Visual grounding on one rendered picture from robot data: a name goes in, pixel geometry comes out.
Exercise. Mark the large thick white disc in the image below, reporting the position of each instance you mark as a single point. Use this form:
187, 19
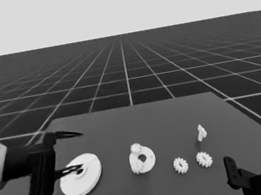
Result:
85, 185

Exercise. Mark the white toothed gear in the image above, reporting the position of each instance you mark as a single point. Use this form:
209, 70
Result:
133, 148
208, 159
184, 165
134, 168

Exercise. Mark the small white T-shaped piece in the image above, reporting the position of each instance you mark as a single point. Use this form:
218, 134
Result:
201, 132

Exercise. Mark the white round carrier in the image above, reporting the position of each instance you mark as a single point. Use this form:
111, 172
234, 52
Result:
150, 161

